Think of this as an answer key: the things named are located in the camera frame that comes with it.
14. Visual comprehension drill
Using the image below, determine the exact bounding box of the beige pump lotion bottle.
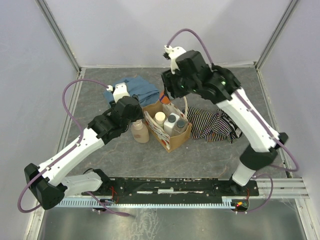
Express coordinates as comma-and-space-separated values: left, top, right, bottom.
131, 119, 150, 144

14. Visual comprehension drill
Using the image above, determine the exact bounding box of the orange bottle with blue cap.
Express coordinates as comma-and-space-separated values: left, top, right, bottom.
159, 91, 171, 105

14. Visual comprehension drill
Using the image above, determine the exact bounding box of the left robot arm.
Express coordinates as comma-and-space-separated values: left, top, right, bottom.
24, 95, 144, 210

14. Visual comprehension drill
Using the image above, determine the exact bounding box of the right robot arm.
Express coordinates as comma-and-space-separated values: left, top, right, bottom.
161, 47, 288, 196

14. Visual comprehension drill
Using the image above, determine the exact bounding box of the watermelon print canvas bag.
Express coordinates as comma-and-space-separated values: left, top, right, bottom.
143, 97, 192, 153

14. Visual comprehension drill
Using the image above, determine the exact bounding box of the blue denim cloth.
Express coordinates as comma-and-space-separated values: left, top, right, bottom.
103, 76, 160, 107

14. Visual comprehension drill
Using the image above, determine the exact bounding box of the white bottle with cream cap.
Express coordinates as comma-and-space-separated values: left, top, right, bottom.
153, 111, 167, 129

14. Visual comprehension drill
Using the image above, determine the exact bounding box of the white bottle with grey cap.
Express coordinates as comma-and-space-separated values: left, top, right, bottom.
163, 113, 180, 137

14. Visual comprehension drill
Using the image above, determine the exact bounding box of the clear bottle with grey cap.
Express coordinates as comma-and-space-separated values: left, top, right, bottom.
172, 118, 189, 137

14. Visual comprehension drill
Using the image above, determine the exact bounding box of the black white striped cloth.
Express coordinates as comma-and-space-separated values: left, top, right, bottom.
186, 106, 243, 144

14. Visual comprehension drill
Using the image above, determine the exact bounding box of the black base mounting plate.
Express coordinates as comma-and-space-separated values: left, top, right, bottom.
93, 177, 259, 203

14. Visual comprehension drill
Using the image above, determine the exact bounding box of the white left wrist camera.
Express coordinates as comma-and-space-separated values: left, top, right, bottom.
106, 82, 130, 103

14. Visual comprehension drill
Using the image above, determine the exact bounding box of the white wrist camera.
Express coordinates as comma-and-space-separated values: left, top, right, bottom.
163, 45, 187, 75
106, 82, 130, 103

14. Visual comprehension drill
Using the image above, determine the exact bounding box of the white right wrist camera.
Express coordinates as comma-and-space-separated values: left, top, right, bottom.
163, 45, 187, 75

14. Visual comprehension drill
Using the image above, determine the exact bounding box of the light blue cable duct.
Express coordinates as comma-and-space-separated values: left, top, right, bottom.
57, 195, 249, 208

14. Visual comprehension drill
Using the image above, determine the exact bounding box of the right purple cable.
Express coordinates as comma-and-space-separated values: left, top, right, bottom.
165, 28, 300, 215

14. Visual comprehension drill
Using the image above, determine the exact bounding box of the aluminium frame rail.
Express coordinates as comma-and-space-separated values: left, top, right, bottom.
256, 178, 310, 200

